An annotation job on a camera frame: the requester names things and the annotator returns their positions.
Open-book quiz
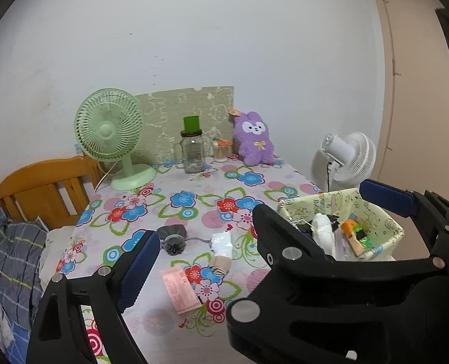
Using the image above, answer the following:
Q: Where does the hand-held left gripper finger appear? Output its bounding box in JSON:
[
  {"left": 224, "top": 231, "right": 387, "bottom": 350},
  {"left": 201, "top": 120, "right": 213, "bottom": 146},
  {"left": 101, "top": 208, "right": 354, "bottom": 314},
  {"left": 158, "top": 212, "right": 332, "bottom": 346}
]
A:
[{"left": 25, "top": 230, "right": 161, "bottom": 364}]

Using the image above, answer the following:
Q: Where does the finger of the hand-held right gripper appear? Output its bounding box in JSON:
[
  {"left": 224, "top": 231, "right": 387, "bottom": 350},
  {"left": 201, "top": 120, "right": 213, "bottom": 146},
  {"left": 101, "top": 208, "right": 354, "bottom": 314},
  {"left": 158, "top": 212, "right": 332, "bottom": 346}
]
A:
[
  {"left": 360, "top": 178, "right": 449, "bottom": 270},
  {"left": 252, "top": 204, "right": 336, "bottom": 271}
]

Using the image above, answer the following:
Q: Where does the white cloth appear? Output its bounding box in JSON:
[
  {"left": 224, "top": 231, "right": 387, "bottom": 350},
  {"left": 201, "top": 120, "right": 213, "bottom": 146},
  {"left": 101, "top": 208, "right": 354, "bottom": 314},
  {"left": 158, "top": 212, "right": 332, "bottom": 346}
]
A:
[{"left": 312, "top": 213, "right": 338, "bottom": 255}]

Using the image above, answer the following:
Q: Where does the yellow cartoon fabric storage box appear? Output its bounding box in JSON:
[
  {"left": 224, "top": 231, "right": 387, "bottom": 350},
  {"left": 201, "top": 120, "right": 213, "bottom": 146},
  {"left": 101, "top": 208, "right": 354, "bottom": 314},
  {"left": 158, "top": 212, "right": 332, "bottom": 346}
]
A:
[{"left": 277, "top": 188, "right": 405, "bottom": 262}]

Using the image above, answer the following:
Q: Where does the green striped packet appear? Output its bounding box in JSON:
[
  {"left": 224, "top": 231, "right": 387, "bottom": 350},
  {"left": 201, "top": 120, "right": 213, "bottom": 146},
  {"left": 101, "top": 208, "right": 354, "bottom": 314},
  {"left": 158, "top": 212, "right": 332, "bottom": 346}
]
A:
[{"left": 340, "top": 219, "right": 374, "bottom": 257}]

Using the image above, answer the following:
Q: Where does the pink packet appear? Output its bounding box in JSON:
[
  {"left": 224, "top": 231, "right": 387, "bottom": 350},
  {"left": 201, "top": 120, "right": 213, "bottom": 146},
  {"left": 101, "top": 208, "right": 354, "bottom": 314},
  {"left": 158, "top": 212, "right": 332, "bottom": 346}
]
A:
[{"left": 160, "top": 267, "right": 202, "bottom": 315}]

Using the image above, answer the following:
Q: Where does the white standing fan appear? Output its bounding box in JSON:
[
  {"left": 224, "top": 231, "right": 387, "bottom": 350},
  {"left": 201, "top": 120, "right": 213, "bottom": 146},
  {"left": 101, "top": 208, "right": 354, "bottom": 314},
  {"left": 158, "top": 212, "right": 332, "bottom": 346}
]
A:
[{"left": 320, "top": 131, "right": 377, "bottom": 191}]

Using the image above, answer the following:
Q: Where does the white packet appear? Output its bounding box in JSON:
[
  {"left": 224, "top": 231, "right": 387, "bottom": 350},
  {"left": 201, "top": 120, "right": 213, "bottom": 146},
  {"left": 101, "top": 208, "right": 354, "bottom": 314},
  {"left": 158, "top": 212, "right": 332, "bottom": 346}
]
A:
[{"left": 210, "top": 232, "right": 233, "bottom": 259}]

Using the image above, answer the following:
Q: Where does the clear plastic packet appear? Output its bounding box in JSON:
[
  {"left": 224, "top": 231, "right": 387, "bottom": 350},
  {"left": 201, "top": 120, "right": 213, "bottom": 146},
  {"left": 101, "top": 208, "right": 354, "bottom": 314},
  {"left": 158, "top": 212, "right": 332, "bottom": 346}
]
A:
[{"left": 334, "top": 231, "right": 359, "bottom": 261}]

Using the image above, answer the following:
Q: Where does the beige rolled bandage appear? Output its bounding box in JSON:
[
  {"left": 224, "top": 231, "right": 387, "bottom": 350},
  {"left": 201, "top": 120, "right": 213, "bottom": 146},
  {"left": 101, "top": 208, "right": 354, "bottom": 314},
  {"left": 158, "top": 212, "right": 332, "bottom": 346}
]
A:
[{"left": 210, "top": 256, "right": 231, "bottom": 278}]

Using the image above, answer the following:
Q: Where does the beige door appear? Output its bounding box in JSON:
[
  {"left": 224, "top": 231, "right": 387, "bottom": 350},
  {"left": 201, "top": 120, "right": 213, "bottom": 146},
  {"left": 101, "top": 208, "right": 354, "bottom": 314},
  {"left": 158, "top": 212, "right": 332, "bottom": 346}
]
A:
[{"left": 368, "top": 0, "right": 449, "bottom": 259}]

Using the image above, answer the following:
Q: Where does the purple plush toy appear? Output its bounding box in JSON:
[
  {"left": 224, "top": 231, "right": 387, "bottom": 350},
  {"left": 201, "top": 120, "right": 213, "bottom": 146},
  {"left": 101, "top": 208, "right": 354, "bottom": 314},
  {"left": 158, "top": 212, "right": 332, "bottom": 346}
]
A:
[{"left": 228, "top": 108, "right": 275, "bottom": 167}]

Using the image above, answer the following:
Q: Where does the small jar with orange lid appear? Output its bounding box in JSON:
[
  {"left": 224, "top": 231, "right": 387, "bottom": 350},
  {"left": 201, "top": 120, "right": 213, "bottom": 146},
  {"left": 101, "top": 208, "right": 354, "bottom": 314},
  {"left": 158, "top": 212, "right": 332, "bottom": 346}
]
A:
[{"left": 212, "top": 138, "right": 233, "bottom": 163}]

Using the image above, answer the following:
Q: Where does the glass jar mug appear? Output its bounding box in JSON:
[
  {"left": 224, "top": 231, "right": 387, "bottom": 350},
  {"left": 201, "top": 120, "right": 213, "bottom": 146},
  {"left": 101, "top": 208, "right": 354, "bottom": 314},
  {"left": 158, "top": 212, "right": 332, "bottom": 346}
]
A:
[{"left": 174, "top": 130, "right": 206, "bottom": 174}]

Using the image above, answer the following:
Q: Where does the grey plaid pillow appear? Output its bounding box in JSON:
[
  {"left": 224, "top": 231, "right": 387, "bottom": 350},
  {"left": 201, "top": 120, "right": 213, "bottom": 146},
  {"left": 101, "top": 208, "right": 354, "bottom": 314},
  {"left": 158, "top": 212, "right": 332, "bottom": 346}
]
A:
[{"left": 0, "top": 206, "right": 51, "bottom": 332}]

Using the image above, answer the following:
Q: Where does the wooden headboard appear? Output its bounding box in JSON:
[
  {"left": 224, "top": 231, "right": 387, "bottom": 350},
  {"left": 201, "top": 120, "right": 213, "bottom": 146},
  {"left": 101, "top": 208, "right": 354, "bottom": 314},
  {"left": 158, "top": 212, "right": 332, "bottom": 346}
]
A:
[{"left": 0, "top": 155, "right": 104, "bottom": 233}]

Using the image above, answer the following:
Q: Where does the green plastic cup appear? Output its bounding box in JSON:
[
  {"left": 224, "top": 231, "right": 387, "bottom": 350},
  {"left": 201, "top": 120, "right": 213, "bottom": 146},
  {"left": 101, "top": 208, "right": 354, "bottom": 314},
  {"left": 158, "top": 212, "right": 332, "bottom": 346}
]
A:
[{"left": 182, "top": 116, "right": 202, "bottom": 133}]

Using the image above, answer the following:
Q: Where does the green desk fan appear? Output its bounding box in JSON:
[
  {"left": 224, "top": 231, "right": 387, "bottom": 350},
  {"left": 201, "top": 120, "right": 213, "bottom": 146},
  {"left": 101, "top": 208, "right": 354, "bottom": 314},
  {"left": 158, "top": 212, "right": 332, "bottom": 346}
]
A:
[{"left": 75, "top": 88, "right": 157, "bottom": 191}]

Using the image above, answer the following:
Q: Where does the blue printed bedsheet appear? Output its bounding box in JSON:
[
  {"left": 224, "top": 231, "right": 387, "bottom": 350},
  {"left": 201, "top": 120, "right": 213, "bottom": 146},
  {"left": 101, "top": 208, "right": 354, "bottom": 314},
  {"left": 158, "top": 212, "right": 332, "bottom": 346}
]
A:
[{"left": 0, "top": 291, "right": 32, "bottom": 364}]

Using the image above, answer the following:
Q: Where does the green patterned backing board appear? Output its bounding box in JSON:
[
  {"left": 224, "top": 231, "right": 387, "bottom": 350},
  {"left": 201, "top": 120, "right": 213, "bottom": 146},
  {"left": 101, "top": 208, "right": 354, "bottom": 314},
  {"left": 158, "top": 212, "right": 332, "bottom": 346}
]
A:
[{"left": 135, "top": 86, "right": 235, "bottom": 166}]

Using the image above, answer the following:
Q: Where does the grey cloth bundle with cord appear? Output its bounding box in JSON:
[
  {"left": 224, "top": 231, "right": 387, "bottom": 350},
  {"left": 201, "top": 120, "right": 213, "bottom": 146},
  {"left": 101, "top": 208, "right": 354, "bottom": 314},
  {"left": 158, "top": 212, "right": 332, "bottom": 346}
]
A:
[{"left": 156, "top": 225, "right": 212, "bottom": 257}]

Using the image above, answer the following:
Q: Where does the white fan cable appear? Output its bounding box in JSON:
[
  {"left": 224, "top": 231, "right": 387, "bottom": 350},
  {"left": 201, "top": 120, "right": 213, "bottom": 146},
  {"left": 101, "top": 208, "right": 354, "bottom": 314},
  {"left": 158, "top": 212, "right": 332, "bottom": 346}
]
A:
[{"left": 94, "top": 160, "right": 116, "bottom": 192}]

